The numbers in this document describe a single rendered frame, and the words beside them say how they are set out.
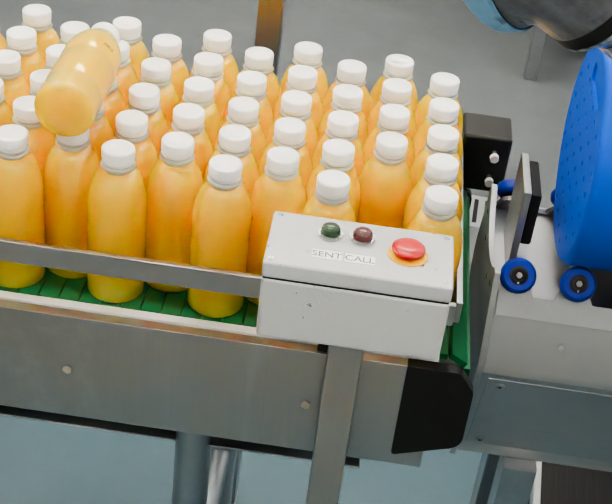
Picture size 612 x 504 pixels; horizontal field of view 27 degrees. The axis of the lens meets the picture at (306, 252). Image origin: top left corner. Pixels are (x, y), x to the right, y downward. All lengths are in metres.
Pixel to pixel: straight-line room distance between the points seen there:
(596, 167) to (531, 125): 2.52
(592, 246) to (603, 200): 0.07
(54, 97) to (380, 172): 0.40
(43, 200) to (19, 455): 1.18
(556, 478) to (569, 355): 0.91
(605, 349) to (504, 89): 2.61
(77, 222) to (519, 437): 0.68
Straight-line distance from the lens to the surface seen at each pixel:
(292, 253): 1.32
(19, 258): 1.54
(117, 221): 1.48
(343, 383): 1.43
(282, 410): 1.58
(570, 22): 0.99
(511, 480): 1.83
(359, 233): 1.34
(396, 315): 1.33
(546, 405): 1.70
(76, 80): 1.46
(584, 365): 1.64
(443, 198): 1.44
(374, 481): 2.64
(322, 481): 1.54
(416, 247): 1.34
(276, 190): 1.48
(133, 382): 1.59
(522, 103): 4.12
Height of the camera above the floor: 1.86
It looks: 35 degrees down
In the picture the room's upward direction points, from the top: 7 degrees clockwise
